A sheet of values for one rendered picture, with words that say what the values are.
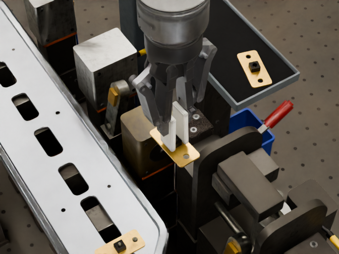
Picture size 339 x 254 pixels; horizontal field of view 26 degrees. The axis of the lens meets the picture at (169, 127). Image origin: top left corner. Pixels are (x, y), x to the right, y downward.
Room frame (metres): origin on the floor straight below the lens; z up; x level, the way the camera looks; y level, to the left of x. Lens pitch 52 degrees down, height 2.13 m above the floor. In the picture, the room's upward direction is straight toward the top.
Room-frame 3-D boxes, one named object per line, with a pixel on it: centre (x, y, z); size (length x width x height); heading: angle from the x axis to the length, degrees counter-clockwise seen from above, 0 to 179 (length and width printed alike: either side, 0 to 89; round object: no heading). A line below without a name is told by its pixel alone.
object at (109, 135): (0.87, 0.11, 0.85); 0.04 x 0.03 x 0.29; 33
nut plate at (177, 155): (0.66, -0.01, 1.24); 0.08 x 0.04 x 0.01; 36
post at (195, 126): (0.80, -0.05, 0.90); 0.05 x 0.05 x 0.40; 33
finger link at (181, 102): (0.68, -0.03, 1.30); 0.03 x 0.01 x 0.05; 126
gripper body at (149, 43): (0.66, -0.01, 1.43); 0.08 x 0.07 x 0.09; 126
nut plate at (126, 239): (0.61, 0.09, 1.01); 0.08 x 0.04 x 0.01; 122
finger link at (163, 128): (0.64, 0.02, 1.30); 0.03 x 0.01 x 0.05; 126
